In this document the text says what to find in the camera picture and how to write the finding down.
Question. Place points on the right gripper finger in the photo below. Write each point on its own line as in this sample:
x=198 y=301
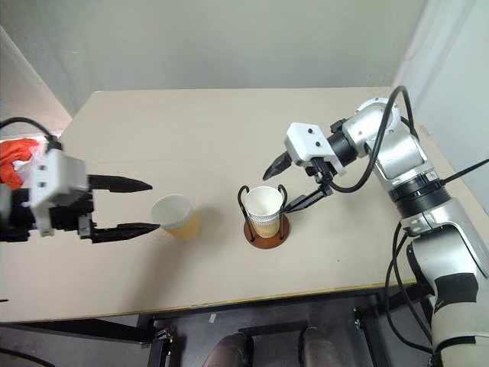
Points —
x=307 y=200
x=277 y=166

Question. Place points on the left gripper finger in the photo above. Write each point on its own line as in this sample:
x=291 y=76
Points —
x=122 y=184
x=122 y=231

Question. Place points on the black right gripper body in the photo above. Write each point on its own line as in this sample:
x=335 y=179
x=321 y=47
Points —
x=322 y=172

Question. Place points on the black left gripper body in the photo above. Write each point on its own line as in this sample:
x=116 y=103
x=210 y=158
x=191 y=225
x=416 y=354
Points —
x=70 y=216

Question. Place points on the white and tan paper cup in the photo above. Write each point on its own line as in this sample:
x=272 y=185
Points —
x=263 y=214
x=175 y=218

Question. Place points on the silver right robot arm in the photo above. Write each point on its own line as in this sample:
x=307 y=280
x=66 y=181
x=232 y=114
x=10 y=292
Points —
x=401 y=153

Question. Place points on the white plastic bag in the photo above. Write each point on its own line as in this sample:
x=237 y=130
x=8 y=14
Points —
x=26 y=168

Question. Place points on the orange cloth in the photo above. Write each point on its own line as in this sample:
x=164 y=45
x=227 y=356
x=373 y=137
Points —
x=15 y=153

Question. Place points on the dark rounded shape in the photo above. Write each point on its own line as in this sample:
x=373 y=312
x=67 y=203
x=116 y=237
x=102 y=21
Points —
x=229 y=351

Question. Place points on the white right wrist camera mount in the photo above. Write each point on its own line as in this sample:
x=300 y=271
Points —
x=305 y=143

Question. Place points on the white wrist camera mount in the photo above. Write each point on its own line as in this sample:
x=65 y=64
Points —
x=305 y=143
x=57 y=176

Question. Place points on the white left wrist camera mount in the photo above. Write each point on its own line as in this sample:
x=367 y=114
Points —
x=57 y=176

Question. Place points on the black metal table frame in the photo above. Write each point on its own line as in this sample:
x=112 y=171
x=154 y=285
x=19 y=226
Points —
x=95 y=329

